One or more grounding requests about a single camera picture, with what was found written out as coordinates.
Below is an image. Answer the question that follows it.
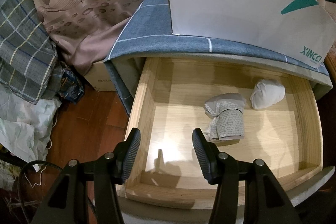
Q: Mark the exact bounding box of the white rolled underwear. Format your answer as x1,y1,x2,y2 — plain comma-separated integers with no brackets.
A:
250,79,285,109

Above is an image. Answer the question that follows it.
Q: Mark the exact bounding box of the grey nightstand cabinet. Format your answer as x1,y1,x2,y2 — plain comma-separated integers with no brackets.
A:
105,53,333,113

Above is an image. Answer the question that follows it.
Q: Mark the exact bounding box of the white XINCCI shoe box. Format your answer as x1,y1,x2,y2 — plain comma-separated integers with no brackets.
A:
169,0,335,68

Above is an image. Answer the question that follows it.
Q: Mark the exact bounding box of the grey plaid fabric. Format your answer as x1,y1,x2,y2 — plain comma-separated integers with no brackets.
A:
1,0,60,103

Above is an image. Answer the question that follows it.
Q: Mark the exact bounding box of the wooden drawer grey front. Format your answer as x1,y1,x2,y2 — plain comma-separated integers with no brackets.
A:
117,58,335,223

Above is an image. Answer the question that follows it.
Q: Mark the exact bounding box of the blue checked cloth cover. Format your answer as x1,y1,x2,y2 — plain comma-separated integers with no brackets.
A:
104,0,333,114

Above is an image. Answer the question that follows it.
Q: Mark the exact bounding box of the white crumpled plastic bag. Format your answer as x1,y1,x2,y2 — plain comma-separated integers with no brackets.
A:
0,85,61,162

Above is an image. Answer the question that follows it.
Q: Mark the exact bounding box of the grey honeycomb rolled underwear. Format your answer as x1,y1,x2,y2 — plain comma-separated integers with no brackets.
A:
204,93,245,143

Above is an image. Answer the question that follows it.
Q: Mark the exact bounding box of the cardboard box on floor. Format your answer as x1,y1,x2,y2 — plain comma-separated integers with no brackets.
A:
84,61,116,92

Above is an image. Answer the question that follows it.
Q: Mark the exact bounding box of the wooden bed frame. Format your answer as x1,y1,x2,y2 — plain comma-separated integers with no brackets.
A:
324,42,336,80

